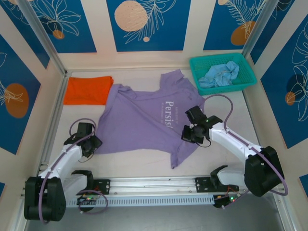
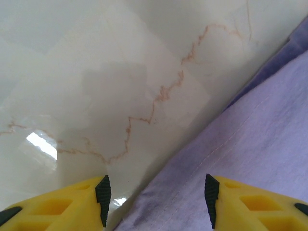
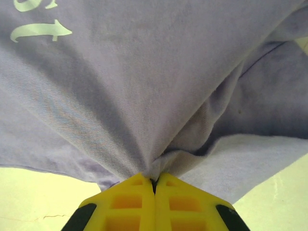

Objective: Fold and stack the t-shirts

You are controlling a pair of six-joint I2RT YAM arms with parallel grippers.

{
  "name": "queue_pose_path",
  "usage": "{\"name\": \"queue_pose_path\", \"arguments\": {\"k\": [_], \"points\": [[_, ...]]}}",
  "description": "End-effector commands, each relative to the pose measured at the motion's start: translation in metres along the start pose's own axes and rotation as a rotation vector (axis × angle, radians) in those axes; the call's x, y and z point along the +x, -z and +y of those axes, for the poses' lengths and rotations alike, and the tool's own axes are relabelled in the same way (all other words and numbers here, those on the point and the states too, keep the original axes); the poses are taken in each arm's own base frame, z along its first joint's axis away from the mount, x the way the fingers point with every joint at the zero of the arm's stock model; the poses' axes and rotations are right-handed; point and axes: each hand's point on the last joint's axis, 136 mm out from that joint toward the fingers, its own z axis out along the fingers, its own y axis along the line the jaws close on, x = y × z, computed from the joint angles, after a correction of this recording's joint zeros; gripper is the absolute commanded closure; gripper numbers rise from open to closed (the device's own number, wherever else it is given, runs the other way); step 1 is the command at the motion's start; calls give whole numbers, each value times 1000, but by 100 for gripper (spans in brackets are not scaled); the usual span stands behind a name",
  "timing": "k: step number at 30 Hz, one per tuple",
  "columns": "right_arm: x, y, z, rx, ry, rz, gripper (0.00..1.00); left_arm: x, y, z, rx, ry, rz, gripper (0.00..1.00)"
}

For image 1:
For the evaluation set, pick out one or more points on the purple t-shirt with white print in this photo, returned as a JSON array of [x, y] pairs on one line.
[[137, 120]]

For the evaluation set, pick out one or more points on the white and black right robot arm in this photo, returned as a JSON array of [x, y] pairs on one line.
[[231, 142]]

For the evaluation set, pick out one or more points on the folded orange t-shirt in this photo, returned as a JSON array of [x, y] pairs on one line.
[[86, 90]]

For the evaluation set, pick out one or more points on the crumpled light blue t-shirt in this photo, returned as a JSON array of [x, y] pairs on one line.
[[221, 74]]

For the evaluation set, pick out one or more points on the teal plastic basket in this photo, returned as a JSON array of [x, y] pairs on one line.
[[245, 69]]

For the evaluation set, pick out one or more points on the grey metal base panel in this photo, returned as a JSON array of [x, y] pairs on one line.
[[154, 219]]

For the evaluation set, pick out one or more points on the aluminium side rail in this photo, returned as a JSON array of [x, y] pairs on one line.
[[55, 108]]

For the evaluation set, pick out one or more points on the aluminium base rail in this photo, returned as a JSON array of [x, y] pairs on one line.
[[149, 185]]

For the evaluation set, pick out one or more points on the aluminium frame post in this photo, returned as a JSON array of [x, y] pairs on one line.
[[36, 21], [260, 24]]

